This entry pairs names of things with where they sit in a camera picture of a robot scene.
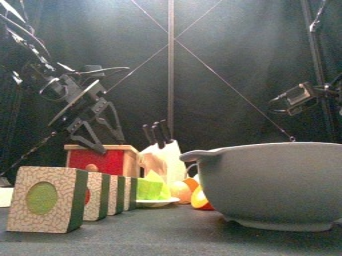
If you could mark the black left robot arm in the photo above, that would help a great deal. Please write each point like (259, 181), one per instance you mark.
(27, 50)

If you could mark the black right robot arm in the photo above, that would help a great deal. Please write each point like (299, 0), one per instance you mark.
(329, 90)

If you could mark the white toy knife block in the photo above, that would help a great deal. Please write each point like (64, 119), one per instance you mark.
(168, 163)

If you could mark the patterned block with red circle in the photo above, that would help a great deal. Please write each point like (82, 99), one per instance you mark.
(94, 196)

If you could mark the patterned wooden block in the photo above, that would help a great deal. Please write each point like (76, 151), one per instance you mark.
(117, 195)
(130, 193)

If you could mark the patterned block with green circle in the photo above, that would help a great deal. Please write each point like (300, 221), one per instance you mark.
(42, 200)

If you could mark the peach toy egg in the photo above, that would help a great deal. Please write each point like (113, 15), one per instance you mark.
(181, 191)

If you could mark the grey toy pot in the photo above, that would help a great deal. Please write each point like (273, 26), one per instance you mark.
(272, 186)

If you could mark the red wooden toy box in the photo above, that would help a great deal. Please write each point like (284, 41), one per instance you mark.
(105, 160)

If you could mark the white toy plate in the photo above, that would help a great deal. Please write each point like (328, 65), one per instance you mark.
(156, 202)

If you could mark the orange toy fruit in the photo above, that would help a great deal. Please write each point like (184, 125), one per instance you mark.
(192, 184)

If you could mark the white flat object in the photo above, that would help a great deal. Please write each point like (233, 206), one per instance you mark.
(6, 196)

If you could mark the yellow red toy fruit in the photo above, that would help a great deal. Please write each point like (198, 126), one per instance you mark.
(200, 199)

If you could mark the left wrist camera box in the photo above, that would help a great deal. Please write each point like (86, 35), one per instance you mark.
(54, 88)

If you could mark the dark metal frame post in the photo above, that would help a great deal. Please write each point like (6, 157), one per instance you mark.
(317, 50)

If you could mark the vertical metal frame pole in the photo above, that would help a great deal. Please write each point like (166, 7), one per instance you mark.
(170, 66)

